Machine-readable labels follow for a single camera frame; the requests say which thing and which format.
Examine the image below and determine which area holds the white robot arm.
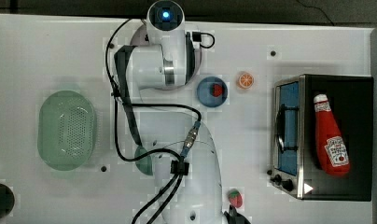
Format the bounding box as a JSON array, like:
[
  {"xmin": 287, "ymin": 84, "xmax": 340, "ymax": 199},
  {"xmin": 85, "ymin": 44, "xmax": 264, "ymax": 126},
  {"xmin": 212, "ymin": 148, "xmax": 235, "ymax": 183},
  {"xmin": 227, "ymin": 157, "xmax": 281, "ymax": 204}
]
[{"xmin": 105, "ymin": 0, "xmax": 227, "ymax": 224}]

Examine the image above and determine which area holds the lilac round plate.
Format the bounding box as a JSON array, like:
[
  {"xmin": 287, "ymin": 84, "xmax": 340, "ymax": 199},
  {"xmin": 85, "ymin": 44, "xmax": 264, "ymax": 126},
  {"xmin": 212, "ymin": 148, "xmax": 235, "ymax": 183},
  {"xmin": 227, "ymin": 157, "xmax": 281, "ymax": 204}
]
[{"xmin": 131, "ymin": 22, "xmax": 202, "ymax": 90}]

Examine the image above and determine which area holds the blue bowl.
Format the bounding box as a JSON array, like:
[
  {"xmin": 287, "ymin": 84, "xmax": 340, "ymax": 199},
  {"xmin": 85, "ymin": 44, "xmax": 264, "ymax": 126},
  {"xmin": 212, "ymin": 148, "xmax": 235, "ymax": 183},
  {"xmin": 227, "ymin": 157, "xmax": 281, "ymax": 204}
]
[{"xmin": 196, "ymin": 77, "xmax": 228, "ymax": 107}]

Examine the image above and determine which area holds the red strawberry in bowl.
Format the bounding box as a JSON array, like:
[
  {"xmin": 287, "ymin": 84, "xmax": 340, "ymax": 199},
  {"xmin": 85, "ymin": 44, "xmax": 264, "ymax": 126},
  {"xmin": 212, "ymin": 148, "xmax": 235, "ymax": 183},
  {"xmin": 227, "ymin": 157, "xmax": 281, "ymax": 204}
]
[{"xmin": 211, "ymin": 84, "xmax": 223, "ymax": 97}]

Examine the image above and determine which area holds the orange slice toy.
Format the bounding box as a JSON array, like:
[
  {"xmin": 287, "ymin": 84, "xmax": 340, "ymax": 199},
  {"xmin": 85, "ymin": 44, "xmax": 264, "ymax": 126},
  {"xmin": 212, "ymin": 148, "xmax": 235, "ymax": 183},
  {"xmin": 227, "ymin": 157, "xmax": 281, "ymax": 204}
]
[{"xmin": 237, "ymin": 72, "xmax": 255, "ymax": 90}]

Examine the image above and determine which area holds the green metal cup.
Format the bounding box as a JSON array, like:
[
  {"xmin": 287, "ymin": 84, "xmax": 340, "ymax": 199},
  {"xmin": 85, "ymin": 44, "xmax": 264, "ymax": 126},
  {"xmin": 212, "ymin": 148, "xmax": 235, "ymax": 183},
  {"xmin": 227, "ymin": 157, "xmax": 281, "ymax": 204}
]
[{"xmin": 134, "ymin": 146, "xmax": 153, "ymax": 175}]

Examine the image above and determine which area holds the red strawberry toy on table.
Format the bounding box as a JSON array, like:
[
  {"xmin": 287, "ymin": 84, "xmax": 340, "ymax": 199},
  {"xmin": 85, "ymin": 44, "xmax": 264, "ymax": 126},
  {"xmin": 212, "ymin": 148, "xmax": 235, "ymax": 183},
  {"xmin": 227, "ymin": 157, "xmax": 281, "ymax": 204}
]
[{"xmin": 228, "ymin": 189, "xmax": 243, "ymax": 208}]

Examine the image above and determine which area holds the green perforated colander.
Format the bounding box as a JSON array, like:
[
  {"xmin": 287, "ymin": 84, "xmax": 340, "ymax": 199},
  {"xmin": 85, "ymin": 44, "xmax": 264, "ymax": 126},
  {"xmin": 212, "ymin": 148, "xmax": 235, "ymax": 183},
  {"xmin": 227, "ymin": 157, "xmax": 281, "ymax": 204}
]
[{"xmin": 37, "ymin": 91, "xmax": 96, "ymax": 171}]

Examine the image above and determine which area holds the plush red ketchup bottle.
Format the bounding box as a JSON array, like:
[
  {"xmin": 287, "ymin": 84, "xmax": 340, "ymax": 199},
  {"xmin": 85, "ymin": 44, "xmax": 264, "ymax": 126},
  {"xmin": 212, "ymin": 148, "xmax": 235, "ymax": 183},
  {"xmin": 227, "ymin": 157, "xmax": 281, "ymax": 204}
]
[{"xmin": 314, "ymin": 94, "xmax": 351, "ymax": 176}]

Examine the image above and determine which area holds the black cylinder lower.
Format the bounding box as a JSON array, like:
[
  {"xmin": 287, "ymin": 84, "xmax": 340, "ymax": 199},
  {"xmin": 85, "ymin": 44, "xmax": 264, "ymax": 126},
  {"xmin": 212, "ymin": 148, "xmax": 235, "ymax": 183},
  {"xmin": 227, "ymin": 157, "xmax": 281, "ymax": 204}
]
[{"xmin": 0, "ymin": 184, "xmax": 15, "ymax": 218}]

